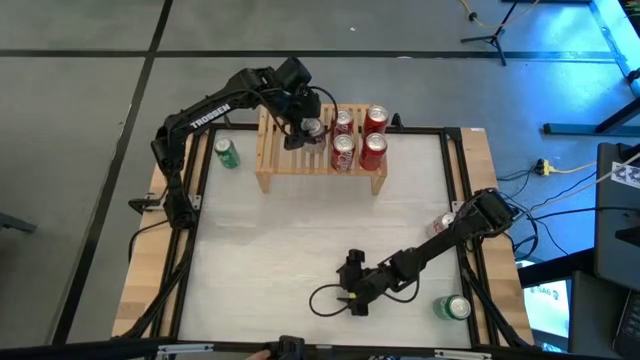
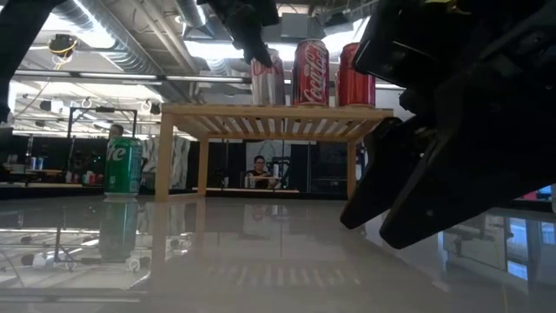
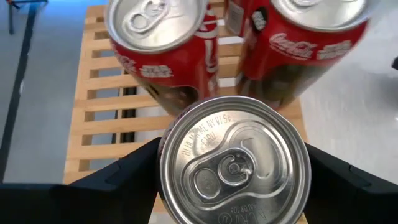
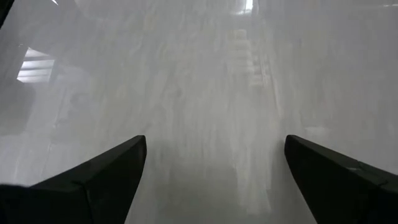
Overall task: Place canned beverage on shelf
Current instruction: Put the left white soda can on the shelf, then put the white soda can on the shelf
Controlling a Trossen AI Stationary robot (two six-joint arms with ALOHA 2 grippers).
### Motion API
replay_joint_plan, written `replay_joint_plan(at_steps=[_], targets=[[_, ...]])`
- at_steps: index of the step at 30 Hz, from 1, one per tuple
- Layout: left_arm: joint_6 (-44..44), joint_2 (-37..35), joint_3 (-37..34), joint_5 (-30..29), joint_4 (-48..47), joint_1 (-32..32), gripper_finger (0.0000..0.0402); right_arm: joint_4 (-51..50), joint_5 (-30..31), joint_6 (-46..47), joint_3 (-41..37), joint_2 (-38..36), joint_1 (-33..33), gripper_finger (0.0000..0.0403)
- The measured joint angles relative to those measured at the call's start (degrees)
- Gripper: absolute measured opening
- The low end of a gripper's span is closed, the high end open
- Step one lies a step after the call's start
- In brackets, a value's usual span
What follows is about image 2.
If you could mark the silver diet cola can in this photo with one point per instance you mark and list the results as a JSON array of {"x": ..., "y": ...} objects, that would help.
[{"x": 267, "y": 87}]

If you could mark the round ceiling device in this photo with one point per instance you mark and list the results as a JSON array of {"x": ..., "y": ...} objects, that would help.
[{"x": 62, "y": 44}]

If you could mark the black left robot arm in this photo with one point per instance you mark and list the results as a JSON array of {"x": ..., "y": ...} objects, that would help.
[{"x": 17, "y": 35}]

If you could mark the round silver ventilation duct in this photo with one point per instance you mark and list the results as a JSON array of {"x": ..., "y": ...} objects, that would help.
[{"x": 130, "y": 48}]

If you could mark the person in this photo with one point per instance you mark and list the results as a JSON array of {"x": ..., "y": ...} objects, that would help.
[
  {"x": 116, "y": 130},
  {"x": 260, "y": 171}
]

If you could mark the red cola can black script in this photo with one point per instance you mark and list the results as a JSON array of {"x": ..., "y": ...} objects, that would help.
[{"x": 352, "y": 93}]

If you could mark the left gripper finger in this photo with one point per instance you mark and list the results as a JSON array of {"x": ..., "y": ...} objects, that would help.
[{"x": 256, "y": 43}]

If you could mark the long ceiling light bar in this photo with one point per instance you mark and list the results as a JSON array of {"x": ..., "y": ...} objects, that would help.
[{"x": 117, "y": 76}]

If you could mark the wooden slatted shelf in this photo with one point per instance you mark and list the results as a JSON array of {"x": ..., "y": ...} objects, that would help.
[{"x": 278, "y": 112}]

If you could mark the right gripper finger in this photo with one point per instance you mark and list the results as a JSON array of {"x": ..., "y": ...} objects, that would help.
[
  {"x": 386, "y": 174},
  {"x": 456, "y": 195}
]

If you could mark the black and red cola can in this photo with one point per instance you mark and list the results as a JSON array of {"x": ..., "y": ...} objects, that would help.
[{"x": 310, "y": 74}]

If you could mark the white marbled curtain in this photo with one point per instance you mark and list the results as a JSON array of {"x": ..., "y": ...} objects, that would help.
[{"x": 180, "y": 161}]

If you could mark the black rig frame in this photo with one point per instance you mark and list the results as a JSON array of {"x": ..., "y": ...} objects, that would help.
[{"x": 102, "y": 109}]

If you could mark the green soda can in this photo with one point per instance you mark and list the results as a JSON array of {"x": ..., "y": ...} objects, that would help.
[{"x": 123, "y": 169}]

